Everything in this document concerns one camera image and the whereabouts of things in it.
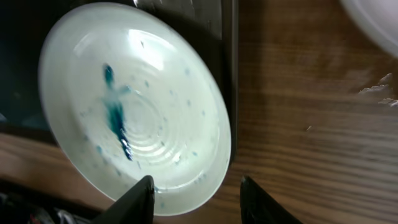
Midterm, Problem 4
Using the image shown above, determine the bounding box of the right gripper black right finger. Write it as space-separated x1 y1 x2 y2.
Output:
240 176 302 224

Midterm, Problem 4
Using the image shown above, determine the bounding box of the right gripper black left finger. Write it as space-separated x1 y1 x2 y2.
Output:
90 175 155 224

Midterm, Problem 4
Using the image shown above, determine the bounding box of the white plate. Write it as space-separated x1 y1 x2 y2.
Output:
340 0 397 58
39 2 231 217

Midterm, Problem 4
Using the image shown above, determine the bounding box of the large dark serving tray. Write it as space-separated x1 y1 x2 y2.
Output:
1 0 239 144

